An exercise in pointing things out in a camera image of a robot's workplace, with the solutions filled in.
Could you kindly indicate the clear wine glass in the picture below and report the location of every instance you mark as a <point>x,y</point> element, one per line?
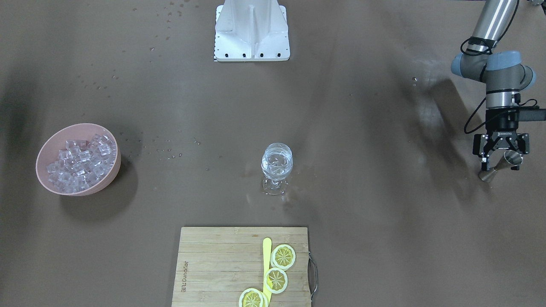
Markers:
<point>276,164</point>

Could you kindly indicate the bamboo cutting board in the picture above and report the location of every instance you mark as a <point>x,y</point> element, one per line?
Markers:
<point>216,264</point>

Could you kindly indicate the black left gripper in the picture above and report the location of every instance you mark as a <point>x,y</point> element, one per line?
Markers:
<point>501,121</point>

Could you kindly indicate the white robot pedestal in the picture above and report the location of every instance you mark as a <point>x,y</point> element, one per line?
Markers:
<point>251,30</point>

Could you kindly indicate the middle lemon slice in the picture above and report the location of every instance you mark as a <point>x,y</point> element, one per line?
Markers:
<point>275,280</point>

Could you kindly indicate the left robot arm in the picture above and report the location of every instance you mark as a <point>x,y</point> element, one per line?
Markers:
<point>504,76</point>

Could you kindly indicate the lemon slice near handle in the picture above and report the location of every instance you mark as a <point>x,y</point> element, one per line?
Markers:
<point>283,257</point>

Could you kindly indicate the far lemon slice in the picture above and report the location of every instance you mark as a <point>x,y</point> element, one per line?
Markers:
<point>252,297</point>

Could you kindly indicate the steel jigger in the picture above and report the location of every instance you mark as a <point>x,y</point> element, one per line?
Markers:
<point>504,163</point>

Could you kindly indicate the pink bowl of ice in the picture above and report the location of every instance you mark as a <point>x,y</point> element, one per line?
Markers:
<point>79,160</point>

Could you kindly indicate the yellow plastic knife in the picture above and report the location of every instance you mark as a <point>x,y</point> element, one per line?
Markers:
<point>266,254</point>

